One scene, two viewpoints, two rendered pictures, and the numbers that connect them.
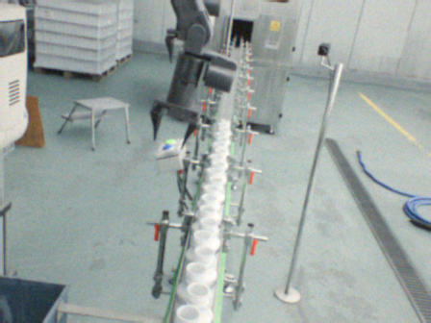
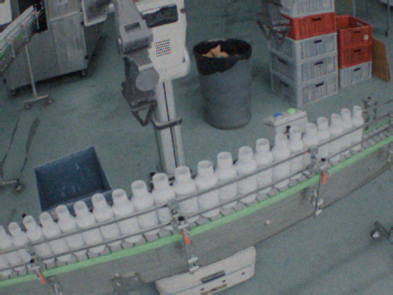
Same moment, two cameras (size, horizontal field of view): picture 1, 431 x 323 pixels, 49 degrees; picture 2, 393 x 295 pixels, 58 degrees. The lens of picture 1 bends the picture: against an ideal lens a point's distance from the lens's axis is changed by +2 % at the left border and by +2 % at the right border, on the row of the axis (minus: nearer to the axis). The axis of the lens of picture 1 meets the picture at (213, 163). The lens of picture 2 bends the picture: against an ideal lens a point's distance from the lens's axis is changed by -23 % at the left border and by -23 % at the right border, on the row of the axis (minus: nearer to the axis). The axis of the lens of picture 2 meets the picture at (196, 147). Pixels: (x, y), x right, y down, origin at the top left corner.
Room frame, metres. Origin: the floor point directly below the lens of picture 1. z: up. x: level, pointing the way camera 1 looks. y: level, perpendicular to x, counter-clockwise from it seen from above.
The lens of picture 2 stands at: (0.76, -0.87, 1.86)
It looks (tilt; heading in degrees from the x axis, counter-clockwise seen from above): 35 degrees down; 69
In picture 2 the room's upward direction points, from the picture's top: 7 degrees counter-clockwise
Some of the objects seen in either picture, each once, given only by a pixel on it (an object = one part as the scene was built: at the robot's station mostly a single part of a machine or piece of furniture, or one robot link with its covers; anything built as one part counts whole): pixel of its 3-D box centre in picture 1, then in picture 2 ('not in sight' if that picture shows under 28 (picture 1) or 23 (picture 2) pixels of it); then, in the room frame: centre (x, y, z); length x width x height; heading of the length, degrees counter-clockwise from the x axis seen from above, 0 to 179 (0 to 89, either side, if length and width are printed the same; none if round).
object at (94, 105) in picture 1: (94, 119); not in sight; (4.58, 1.28, 0.21); 0.61 x 0.47 x 0.41; 52
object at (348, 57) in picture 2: not in sight; (345, 48); (3.67, 2.00, 0.33); 0.61 x 0.41 x 0.22; 2
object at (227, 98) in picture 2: not in sight; (225, 82); (2.11, 1.87, 0.32); 0.45 x 0.45 x 0.64
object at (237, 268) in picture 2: not in sight; (186, 237); (1.22, 0.63, 0.24); 0.68 x 0.53 x 0.41; 89
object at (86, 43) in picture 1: (79, 35); not in sight; (7.84, 2.49, 0.59); 1.24 x 1.03 x 1.17; 1
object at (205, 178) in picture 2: (212, 208); (207, 189); (1.10, -0.01, 1.08); 0.06 x 0.06 x 0.17
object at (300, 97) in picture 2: not in sight; (306, 82); (2.97, 1.91, 0.11); 0.61 x 0.41 x 0.22; 5
